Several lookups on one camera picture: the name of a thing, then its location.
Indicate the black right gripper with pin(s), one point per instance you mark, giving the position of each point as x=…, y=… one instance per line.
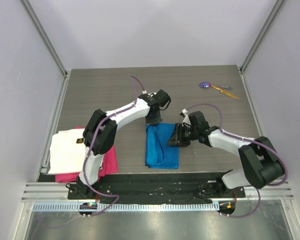
x=179, y=135

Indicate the white folded cloth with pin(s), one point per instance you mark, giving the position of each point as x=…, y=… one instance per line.
x=67, y=152

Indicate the aluminium corner post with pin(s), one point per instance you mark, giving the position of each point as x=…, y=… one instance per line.
x=273, y=14
x=43, y=35

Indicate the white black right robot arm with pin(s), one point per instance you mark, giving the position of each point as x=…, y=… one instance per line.
x=260, y=162

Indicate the right aluminium corner post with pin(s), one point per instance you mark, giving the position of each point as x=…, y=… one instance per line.
x=273, y=14

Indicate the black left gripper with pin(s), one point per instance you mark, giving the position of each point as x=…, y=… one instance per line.
x=155, y=121

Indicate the iridescent purple spoon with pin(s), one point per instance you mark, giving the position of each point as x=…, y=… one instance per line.
x=204, y=84

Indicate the slotted white cable duct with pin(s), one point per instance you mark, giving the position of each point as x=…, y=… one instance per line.
x=73, y=206

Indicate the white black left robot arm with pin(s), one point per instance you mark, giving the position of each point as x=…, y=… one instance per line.
x=100, y=132

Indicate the left aluminium corner post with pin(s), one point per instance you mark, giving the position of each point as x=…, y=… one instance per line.
x=43, y=35

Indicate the blue cloth napkin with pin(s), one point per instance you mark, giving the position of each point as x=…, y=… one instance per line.
x=158, y=155

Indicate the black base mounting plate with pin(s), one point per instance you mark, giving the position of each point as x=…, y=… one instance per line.
x=144, y=191

